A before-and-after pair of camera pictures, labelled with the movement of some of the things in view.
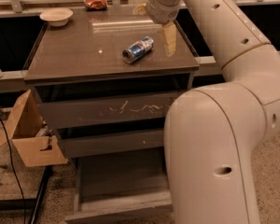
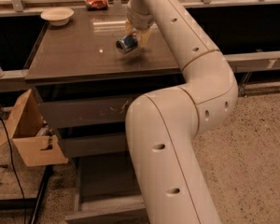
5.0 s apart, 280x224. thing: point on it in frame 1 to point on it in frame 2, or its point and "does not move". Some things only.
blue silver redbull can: [138, 49] to [126, 44]
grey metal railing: [13, 4] does not move
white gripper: [158, 11] to [139, 20]
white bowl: [57, 17] does not move
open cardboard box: [30, 135] does not move
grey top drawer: [88, 112] does not move
